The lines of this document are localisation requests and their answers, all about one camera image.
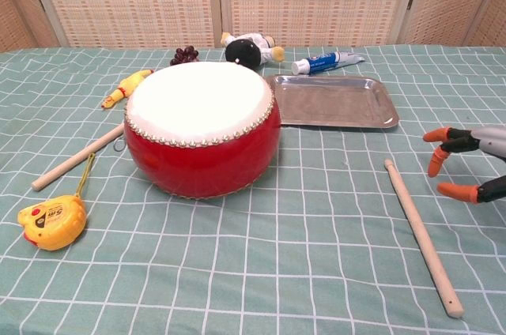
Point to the wooden drumstick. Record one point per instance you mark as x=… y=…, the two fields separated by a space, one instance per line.
x=419 y=228
x=71 y=163

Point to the plush doll black hair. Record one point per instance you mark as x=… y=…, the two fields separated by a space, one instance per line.
x=245 y=54

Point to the yellow tape measure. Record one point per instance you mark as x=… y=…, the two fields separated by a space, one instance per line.
x=51 y=224

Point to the bamboo folding screen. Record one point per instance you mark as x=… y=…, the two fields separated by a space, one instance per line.
x=138 y=3

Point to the yellow rubber chicken toy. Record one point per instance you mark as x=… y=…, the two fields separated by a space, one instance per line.
x=126 y=88

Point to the red drum white head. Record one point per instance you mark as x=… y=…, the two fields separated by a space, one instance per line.
x=197 y=165

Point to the rectangular metal tray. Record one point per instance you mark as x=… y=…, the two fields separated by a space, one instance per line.
x=328 y=102

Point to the green checked tablecloth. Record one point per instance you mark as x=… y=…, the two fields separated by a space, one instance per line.
x=276 y=272

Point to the blue white toothpaste tube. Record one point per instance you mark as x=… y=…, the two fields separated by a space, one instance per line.
x=320 y=63

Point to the dark red grape bunch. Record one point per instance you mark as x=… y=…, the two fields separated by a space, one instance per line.
x=183 y=54

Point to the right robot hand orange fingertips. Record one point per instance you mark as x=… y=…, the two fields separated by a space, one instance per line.
x=490 y=137

